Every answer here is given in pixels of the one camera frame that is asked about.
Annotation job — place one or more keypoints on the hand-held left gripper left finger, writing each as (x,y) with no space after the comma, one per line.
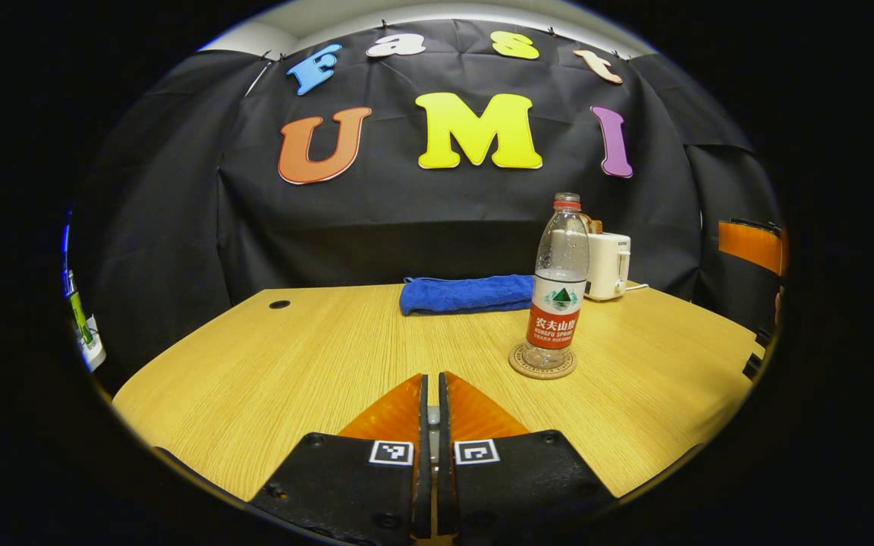
(422,493)

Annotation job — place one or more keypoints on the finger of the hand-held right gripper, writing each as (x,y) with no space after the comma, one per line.
(752,367)
(748,244)

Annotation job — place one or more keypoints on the black backdrop cloth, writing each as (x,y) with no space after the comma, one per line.
(407,227)

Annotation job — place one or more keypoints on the toast slice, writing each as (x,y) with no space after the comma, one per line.
(595,225)

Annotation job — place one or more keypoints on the clear plastic water bottle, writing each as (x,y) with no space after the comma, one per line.
(558,303)

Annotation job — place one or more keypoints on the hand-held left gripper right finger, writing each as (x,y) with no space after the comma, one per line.
(444,493)

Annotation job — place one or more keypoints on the blue towel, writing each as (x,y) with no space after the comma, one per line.
(460,294)

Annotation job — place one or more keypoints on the round wooden coaster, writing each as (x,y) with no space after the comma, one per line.
(517,365)

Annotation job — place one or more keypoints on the white container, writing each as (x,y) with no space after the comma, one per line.
(92,353)

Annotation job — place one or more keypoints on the white toaster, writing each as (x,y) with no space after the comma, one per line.
(608,265)

